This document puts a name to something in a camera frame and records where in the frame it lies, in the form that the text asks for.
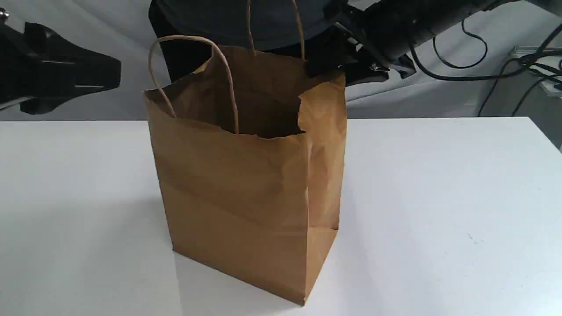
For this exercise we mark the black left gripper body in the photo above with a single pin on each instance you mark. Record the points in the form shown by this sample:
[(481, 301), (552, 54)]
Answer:
[(40, 70)]

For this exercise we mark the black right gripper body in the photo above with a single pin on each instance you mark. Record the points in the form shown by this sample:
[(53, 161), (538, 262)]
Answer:
[(367, 44)]

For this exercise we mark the brown paper bag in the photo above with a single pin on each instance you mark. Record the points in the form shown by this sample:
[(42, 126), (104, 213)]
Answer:
[(250, 156)]

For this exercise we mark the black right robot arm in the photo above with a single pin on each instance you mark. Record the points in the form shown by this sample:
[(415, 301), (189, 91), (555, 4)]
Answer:
[(423, 20)]

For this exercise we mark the white backdrop curtain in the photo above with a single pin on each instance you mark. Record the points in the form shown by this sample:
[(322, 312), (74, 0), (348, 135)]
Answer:
[(120, 28)]

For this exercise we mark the person in dark clothes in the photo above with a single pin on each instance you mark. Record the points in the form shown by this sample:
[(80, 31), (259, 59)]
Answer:
[(266, 25)]

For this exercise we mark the white side shelf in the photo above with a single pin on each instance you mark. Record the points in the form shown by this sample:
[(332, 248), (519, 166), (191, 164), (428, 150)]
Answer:
[(549, 66)]

